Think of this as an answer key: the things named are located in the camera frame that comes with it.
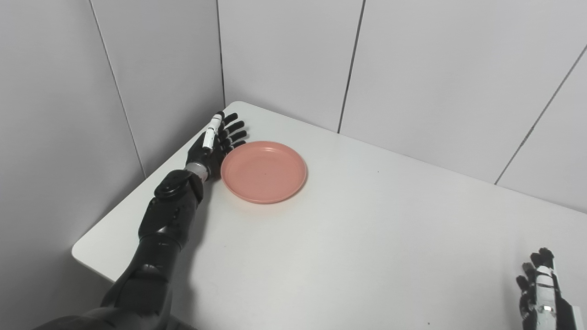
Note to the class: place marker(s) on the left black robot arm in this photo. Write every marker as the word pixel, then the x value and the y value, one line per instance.
pixel 156 243

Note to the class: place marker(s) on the pink round plate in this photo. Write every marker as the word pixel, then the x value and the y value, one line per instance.
pixel 263 172

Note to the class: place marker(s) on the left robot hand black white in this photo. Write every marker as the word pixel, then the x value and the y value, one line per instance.
pixel 215 142

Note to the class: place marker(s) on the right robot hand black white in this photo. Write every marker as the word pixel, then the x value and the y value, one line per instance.
pixel 543 298

